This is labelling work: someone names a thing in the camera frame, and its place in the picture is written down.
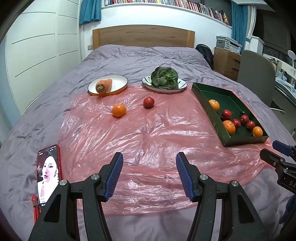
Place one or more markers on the blue gloved right hand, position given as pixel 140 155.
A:
pixel 289 209

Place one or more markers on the textured orange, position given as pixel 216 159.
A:
pixel 214 104

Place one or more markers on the small smooth orange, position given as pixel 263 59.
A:
pixel 119 110

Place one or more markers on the green leafy cabbage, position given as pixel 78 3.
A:
pixel 164 77

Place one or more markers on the pink plastic sheet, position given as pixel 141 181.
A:
pixel 149 139

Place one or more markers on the wooden nightstand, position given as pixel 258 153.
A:
pixel 226 63

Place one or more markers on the white patterned plate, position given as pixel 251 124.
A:
pixel 182 85

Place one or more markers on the orange rimmed white plate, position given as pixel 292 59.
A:
pixel 119 83

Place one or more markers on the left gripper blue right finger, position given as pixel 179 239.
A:
pixel 239 219

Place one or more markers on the wooden headboard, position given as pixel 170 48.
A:
pixel 143 36

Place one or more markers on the blue curtain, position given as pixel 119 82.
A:
pixel 90 11
pixel 243 23

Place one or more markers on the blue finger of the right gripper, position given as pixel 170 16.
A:
pixel 285 149
pixel 272 158

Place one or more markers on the row of books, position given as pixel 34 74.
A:
pixel 209 8

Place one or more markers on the white printer box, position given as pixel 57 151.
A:
pixel 225 42

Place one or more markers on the black backpack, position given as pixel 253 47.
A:
pixel 206 52

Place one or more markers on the smartphone in red case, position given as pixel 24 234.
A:
pixel 48 177

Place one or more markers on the white wardrobe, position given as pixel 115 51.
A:
pixel 41 45

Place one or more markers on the grey office chair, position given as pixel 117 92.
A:
pixel 258 75

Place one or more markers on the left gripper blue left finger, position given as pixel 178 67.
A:
pixel 59 219

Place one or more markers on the small red apple back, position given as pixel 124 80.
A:
pixel 148 102

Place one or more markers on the large orange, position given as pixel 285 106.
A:
pixel 257 131

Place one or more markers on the grey purple bed sheet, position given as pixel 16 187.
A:
pixel 40 126

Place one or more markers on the white desk lamp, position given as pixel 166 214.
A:
pixel 292 56

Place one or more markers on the blue curtain left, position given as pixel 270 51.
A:
pixel 90 11

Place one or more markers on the white desk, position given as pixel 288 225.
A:
pixel 284 95

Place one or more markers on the green rectangular tray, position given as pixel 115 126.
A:
pixel 227 100

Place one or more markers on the blue curtain right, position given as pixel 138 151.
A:
pixel 243 23

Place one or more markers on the orange carrot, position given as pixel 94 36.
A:
pixel 103 86

